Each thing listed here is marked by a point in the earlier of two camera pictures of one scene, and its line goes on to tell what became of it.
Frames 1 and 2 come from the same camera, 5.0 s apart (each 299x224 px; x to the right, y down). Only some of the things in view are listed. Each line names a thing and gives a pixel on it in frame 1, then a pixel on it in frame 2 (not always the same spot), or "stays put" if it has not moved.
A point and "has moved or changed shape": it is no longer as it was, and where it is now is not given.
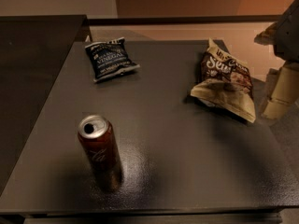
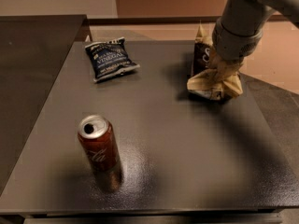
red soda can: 98,137 stays put
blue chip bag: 109,59 stays put
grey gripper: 288,35 -> 234,45
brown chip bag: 225,83 has moved or changed shape
